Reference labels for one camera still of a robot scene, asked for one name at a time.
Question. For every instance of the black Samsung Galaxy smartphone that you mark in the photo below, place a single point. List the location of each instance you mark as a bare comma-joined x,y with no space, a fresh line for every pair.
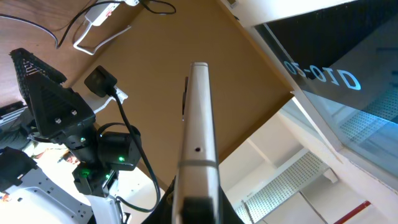
197,182

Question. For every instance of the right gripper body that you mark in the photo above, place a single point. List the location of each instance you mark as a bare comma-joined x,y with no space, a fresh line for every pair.
63,117

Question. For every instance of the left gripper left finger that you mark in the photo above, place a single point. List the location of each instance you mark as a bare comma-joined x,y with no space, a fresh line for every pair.
163,212

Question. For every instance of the white USB charger plug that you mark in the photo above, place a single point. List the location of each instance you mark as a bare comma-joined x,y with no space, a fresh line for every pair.
132,2

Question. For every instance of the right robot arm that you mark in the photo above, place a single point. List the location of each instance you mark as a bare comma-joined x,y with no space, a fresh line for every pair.
23,179

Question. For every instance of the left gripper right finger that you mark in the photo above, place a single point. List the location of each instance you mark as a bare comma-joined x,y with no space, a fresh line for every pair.
228,215

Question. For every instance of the white power strip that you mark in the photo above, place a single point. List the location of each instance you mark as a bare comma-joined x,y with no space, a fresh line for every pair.
98,14

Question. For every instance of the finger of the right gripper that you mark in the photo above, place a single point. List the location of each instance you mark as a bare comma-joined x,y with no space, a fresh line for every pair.
32,73

